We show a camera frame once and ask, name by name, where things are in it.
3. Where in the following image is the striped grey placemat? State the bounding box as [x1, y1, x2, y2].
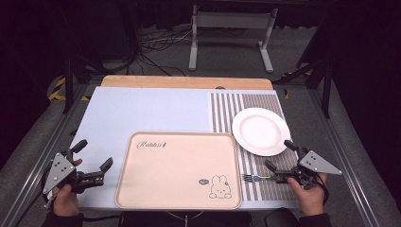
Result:
[210, 92, 300, 202]

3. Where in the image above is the aluminium frame rail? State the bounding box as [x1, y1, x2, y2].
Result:
[0, 83, 93, 227]
[306, 88, 381, 227]

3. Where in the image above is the person's left hand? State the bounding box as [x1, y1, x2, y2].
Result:
[51, 158, 84, 218]

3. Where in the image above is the pink rabbit print tray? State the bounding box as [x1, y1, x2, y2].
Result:
[114, 131, 243, 211]

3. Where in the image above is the black tripod stand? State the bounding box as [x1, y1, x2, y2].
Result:
[271, 58, 334, 120]
[61, 55, 107, 115]

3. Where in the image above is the person's dark clothed body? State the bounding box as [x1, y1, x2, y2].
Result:
[118, 207, 300, 227]

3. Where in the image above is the grey metal stand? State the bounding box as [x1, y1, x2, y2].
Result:
[187, 4, 279, 75]

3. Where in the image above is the yellow black hazard tape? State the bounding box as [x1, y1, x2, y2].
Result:
[46, 76, 92, 102]

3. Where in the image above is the metal fork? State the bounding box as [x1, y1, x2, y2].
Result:
[241, 173, 272, 183]

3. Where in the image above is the light blue table mat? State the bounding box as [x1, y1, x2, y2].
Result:
[67, 86, 301, 212]

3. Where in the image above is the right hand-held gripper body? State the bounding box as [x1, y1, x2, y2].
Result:
[272, 146, 343, 190]

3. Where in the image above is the bundle of floor cables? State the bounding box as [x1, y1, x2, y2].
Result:
[136, 26, 194, 78]

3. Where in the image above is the white round plate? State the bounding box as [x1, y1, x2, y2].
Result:
[231, 107, 291, 157]

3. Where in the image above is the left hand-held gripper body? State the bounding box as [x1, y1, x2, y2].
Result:
[42, 149, 105, 195]

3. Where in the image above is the person's right hand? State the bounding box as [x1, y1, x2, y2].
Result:
[287, 172, 329, 218]

